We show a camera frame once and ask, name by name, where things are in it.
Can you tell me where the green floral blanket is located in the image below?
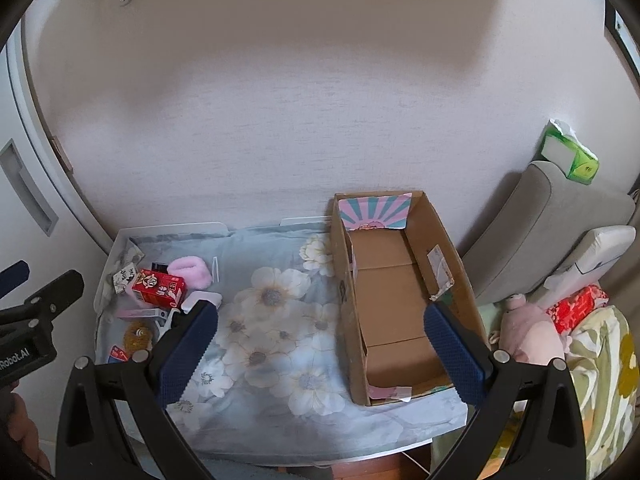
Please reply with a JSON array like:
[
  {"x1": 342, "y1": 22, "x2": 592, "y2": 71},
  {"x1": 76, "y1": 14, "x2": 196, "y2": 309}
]
[{"x1": 430, "y1": 304, "x2": 640, "y2": 480}]

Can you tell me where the grey cushion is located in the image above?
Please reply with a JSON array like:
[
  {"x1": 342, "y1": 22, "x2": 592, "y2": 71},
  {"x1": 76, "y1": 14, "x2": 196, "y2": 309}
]
[{"x1": 459, "y1": 160, "x2": 637, "y2": 302}]

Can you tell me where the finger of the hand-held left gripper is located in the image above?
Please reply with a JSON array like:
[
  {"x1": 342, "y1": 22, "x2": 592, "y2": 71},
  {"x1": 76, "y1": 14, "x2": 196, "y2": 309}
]
[
  {"x1": 0, "y1": 260, "x2": 30, "y2": 303},
  {"x1": 0, "y1": 270, "x2": 85, "y2": 328}
]

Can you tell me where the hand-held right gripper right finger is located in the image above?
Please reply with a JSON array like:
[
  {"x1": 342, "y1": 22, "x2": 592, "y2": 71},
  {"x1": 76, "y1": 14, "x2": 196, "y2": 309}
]
[{"x1": 422, "y1": 302, "x2": 588, "y2": 480}]

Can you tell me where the small orange toy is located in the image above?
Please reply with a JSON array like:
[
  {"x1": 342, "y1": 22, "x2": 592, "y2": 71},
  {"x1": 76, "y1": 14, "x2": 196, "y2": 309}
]
[{"x1": 123, "y1": 321, "x2": 152, "y2": 357}]

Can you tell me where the red milk carton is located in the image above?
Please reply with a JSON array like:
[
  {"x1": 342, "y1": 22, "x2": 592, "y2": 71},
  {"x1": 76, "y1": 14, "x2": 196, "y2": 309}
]
[{"x1": 130, "y1": 268, "x2": 187, "y2": 310}]

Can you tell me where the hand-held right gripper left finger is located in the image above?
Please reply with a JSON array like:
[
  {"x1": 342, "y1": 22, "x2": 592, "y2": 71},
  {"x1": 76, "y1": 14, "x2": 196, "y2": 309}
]
[{"x1": 55, "y1": 300, "x2": 221, "y2": 480}]

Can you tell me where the green tissue pack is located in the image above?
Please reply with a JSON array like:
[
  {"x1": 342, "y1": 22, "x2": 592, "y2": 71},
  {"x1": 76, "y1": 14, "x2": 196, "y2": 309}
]
[{"x1": 540, "y1": 118, "x2": 600, "y2": 185}]

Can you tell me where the white cable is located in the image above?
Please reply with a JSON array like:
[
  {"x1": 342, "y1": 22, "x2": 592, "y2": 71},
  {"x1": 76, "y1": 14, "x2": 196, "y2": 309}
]
[{"x1": 399, "y1": 452, "x2": 432, "y2": 477}]

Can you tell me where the floral light blue cloth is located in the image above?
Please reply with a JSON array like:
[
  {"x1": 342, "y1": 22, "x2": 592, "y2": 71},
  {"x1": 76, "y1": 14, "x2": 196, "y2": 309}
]
[{"x1": 97, "y1": 225, "x2": 471, "y2": 458}]

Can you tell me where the white wardrobe door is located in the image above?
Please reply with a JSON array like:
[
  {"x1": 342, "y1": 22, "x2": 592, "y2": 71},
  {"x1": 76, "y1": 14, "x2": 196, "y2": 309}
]
[{"x1": 0, "y1": 22, "x2": 117, "y2": 461}]

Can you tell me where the person's left hand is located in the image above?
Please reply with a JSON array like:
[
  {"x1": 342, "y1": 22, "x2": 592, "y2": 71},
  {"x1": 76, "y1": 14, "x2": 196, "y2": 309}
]
[{"x1": 7, "y1": 391, "x2": 52, "y2": 476}]

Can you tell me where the pink plush toy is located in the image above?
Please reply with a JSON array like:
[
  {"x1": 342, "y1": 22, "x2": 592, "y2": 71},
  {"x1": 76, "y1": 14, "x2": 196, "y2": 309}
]
[{"x1": 491, "y1": 293, "x2": 573, "y2": 367}]

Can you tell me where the white pillow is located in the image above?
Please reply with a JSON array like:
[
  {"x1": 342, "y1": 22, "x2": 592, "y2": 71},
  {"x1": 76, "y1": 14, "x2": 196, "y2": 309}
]
[{"x1": 541, "y1": 225, "x2": 637, "y2": 292}]

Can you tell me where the pink flat packet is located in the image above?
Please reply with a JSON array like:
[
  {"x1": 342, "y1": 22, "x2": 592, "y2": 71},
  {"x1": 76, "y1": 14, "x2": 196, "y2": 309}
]
[{"x1": 115, "y1": 307, "x2": 167, "y2": 321}]

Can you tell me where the red patterned packet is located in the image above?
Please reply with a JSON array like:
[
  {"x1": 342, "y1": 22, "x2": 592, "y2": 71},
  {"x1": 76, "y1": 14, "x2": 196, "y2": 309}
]
[{"x1": 544, "y1": 284, "x2": 611, "y2": 337}]

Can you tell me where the small white patterned box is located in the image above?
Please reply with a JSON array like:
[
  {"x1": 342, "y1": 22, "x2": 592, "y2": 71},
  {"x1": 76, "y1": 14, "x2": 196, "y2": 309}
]
[{"x1": 111, "y1": 261, "x2": 142, "y2": 294}]

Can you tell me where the pink fluffy hair band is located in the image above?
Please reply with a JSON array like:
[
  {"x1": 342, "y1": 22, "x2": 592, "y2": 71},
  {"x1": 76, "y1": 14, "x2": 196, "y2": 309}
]
[{"x1": 167, "y1": 256, "x2": 214, "y2": 289}]

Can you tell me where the brown cardboard box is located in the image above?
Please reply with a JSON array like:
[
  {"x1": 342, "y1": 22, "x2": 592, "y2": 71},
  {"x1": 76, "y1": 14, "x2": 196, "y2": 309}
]
[{"x1": 331, "y1": 190, "x2": 492, "y2": 407}]

